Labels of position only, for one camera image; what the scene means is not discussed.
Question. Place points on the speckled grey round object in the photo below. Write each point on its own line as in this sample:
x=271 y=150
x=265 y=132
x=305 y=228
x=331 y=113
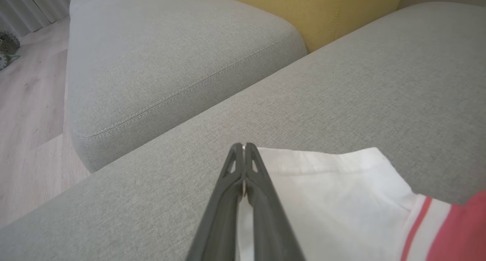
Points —
x=7 y=44

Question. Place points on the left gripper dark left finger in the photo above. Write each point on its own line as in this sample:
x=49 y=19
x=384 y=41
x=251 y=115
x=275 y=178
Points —
x=224 y=215

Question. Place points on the red and white shirt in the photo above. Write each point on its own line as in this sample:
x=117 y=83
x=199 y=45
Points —
x=341 y=208

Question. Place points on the grey curtain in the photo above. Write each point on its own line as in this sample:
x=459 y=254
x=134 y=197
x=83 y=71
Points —
x=26 y=6

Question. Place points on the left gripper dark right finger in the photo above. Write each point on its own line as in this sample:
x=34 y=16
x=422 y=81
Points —
x=269 y=223

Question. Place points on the grey fabric sofa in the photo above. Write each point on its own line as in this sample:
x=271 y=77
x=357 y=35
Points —
x=171 y=44

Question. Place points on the yellow sofa cushion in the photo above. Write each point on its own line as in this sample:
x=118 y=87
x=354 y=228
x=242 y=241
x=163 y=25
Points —
x=322 y=10

